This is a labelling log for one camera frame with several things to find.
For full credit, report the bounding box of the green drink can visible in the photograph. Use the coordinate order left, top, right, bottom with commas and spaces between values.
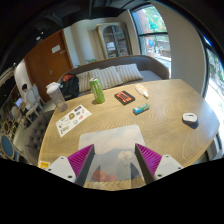
89, 77, 105, 103

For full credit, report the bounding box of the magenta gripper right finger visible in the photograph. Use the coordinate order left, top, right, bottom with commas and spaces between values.
134, 142, 184, 185

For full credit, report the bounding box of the grey sofa bench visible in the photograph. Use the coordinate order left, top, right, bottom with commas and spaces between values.
57, 54, 171, 98

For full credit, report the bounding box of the black and red box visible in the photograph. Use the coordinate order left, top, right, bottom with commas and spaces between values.
114, 91, 135, 105

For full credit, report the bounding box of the person in white shirt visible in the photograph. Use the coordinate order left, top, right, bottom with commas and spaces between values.
22, 84, 38, 114

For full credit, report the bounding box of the striped cushion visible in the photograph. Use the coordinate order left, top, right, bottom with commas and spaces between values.
115, 64, 143, 83
96, 66, 123, 89
77, 69, 96, 92

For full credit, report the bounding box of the clear plastic wrapped snack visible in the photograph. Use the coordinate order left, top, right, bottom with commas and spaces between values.
135, 84, 149, 98

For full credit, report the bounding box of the green blue candy pack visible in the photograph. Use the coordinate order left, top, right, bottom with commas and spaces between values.
133, 103, 150, 115

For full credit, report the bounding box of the striped cushion right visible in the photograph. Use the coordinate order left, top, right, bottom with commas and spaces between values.
115, 64, 143, 83

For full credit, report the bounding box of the brown wooden door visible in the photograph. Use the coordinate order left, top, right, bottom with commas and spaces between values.
24, 31, 73, 102

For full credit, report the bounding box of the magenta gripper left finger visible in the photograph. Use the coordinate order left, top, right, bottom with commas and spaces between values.
44, 143, 96, 187

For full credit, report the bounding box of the grey tufted chair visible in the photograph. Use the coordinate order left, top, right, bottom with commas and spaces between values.
24, 110, 54, 166

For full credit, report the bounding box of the blue round-back chair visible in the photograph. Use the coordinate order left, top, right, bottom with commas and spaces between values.
0, 135, 15, 160

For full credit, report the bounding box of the printed mouse pad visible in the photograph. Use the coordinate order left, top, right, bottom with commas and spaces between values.
78, 125, 145, 182

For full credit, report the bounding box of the yellow sticker on table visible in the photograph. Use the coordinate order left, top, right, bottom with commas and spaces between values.
39, 161, 50, 169

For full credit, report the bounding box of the striped cushion left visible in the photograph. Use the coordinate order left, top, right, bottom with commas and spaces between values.
77, 69, 96, 92

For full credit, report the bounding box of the black red backpack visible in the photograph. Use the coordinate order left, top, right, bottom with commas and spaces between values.
60, 74, 79, 100

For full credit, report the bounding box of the arched display cabinet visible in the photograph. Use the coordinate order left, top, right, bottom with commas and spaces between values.
96, 22, 132, 58

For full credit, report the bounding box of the striped cushion middle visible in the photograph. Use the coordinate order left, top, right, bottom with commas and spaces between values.
96, 66, 123, 89

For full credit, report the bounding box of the white sticker sheet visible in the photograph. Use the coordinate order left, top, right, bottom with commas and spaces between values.
56, 105, 92, 137

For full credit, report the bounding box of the clear shaker bottle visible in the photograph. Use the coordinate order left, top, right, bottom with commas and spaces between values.
46, 82, 67, 112

